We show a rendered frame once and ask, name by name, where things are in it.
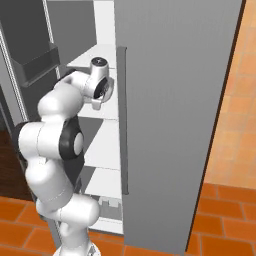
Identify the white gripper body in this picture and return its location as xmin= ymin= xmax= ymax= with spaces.
xmin=88 ymin=95 xmax=114 ymax=111

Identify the white freezer rack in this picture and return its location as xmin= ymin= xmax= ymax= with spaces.
xmin=77 ymin=98 xmax=120 ymax=122
xmin=83 ymin=167 xmax=123 ymax=202
xmin=83 ymin=119 xmax=122 ymax=172
xmin=65 ymin=43 xmax=118 ymax=70

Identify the grey open freezer door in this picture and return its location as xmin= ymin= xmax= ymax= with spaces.
xmin=0 ymin=0 xmax=62 ymax=174

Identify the white freezer drawer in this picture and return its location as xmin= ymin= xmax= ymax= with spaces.
xmin=87 ymin=195 xmax=124 ymax=235

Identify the dark grey door bin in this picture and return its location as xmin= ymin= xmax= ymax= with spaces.
xmin=10 ymin=42 xmax=62 ymax=88

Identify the grey fridge door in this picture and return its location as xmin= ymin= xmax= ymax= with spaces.
xmin=113 ymin=0 xmax=248 ymax=256

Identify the dark brown cabinet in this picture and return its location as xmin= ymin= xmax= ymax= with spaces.
xmin=0 ymin=129 xmax=35 ymax=202

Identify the grey fridge door handle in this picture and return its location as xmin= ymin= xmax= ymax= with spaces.
xmin=116 ymin=46 xmax=130 ymax=196

